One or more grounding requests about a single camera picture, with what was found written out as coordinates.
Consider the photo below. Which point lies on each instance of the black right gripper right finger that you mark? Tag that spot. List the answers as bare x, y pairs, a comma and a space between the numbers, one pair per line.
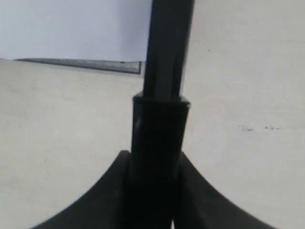
201, 206

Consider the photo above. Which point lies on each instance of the grey paper cutter base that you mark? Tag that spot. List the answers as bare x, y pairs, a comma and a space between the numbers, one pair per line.
112, 66

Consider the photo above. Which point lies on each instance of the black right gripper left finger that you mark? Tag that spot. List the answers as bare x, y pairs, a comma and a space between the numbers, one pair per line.
101, 207

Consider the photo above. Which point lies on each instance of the black cutter blade lever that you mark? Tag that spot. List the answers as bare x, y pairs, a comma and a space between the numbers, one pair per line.
159, 119

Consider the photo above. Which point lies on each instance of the white paper sheet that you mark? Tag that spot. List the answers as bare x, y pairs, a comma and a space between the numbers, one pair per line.
108, 30

